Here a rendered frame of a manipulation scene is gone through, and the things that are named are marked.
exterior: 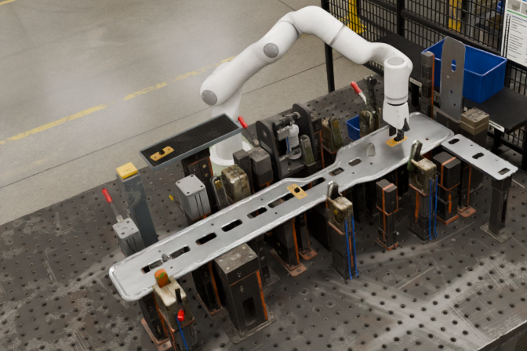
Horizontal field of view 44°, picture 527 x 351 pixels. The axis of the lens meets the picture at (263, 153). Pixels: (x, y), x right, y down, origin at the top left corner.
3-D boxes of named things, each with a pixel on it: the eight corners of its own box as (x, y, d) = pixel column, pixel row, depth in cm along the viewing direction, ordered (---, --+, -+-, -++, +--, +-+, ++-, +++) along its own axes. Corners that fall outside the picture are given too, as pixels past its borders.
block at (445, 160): (445, 228, 255) (447, 171, 239) (424, 213, 263) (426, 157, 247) (463, 217, 259) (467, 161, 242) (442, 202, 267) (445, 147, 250)
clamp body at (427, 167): (423, 246, 249) (425, 175, 229) (401, 229, 258) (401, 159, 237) (441, 236, 252) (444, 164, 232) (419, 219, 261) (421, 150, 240)
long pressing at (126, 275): (129, 311, 204) (129, 307, 203) (104, 269, 220) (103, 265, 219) (458, 135, 253) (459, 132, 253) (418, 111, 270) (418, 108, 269)
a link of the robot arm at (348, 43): (340, 28, 248) (405, 76, 249) (325, 48, 237) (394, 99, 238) (353, 12, 242) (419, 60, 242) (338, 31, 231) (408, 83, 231)
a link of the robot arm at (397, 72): (388, 84, 246) (381, 96, 240) (388, 52, 238) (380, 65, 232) (411, 86, 243) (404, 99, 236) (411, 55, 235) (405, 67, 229)
